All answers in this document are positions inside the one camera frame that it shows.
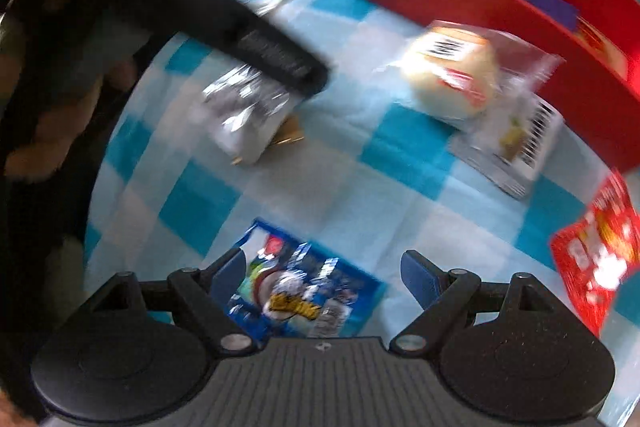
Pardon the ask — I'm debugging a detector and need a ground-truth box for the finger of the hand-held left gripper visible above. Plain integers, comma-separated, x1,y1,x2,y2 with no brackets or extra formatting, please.
180,0,331,100

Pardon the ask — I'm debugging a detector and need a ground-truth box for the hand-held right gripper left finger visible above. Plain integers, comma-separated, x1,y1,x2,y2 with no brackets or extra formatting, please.
80,248,261,355

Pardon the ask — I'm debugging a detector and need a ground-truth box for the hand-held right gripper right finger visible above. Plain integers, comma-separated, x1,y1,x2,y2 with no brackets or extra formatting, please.
389,249,576,354

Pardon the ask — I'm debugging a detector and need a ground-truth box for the small silver snack packet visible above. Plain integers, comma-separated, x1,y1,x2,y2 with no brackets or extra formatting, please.
202,64,306,165

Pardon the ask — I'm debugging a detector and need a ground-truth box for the blue snack packet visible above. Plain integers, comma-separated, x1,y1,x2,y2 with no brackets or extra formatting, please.
227,218,381,340

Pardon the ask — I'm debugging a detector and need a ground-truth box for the white wafer packet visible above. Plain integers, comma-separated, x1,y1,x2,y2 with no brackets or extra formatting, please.
447,92,566,200

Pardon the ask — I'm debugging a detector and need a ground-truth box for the red candy packet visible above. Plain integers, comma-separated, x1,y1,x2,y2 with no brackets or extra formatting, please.
550,169,640,339

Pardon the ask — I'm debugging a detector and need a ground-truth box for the round cake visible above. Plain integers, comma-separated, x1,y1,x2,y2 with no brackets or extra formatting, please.
375,21,566,132

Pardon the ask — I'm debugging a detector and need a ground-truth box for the purple foil packet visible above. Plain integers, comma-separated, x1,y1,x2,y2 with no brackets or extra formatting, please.
515,0,581,30

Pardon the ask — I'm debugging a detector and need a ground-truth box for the person's left hand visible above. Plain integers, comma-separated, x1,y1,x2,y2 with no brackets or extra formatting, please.
5,57,138,180

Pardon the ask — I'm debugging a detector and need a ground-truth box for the blue checkered tablecloth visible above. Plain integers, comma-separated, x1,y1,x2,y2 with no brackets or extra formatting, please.
85,0,640,425

